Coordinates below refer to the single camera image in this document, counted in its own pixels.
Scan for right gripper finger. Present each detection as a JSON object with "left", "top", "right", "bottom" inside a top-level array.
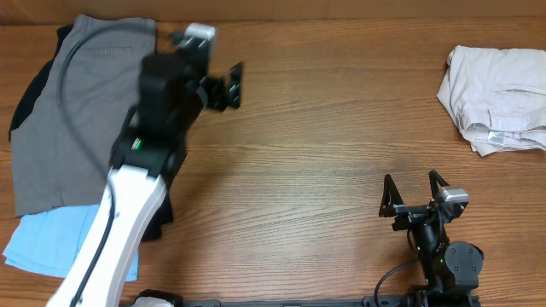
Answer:
[
  {"left": 428, "top": 170, "right": 449, "bottom": 199},
  {"left": 379, "top": 174, "right": 404, "bottom": 217}
]

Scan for beige khaki shorts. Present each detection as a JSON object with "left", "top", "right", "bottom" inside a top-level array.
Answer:
[{"left": 437, "top": 45, "right": 545, "bottom": 156}]

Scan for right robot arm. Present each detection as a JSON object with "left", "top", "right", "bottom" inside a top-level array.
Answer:
[{"left": 373, "top": 170, "right": 485, "bottom": 307}]

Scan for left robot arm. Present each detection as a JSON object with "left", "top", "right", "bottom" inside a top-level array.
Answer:
[{"left": 48, "top": 52, "right": 244, "bottom": 306}]

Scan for black garment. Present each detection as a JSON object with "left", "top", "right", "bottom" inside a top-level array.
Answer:
[{"left": 8, "top": 25, "right": 173, "bottom": 241}]

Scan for grey shorts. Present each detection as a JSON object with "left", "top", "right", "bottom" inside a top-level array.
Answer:
[{"left": 11, "top": 14, "right": 156, "bottom": 216}]

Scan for light blue shorts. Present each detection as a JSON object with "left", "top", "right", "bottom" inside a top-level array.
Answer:
[{"left": 2, "top": 204, "right": 140, "bottom": 282}]

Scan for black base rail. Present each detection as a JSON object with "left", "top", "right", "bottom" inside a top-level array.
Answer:
[{"left": 119, "top": 289, "right": 481, "bottom": 307}]

